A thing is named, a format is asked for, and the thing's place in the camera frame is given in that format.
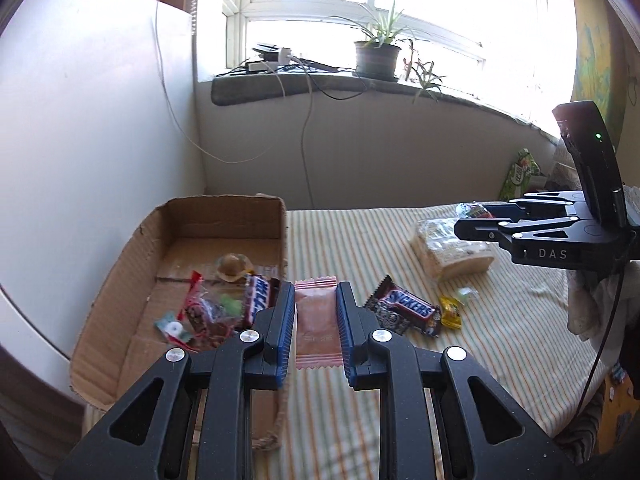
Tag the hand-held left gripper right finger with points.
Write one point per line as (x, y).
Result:
(350, 345)

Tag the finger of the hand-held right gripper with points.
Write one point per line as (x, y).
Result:
(545, 207)
(480, 230)

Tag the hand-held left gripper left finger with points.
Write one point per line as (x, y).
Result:
(281, 340)

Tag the clear cookie packet red ends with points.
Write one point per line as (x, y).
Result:
(200, 312)
(472, 210)

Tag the pink wafer packet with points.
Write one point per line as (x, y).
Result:
(317, 320)

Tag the bread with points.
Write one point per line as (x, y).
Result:
(450, 260)

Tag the brown chocolate bar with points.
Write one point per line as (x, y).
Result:
(410, 302)
(260, 300)

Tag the black patterned candy packet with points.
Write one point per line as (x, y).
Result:
(387, 317)

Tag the green candy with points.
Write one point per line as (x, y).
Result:
(231, 305)

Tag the pale candy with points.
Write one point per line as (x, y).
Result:
(467, 294)

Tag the yellow candy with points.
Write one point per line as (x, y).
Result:
(450, 312)

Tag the teal candy packet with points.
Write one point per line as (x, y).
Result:
(172, 330)

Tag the brown cardboard box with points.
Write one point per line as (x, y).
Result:
(125, 280)

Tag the green carton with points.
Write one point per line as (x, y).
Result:
(517, 175)

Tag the striped tablecloth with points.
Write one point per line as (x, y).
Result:
(500, 360)

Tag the small aloe plant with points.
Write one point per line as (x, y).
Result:
(425, 75)

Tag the potted spider plant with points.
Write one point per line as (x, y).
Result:
(377, 60)

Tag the white power strip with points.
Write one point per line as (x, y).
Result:
(265, 66)

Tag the white refrigerator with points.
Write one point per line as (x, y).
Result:
(90, 135)

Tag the wall map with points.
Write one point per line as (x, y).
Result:
(590, 60)

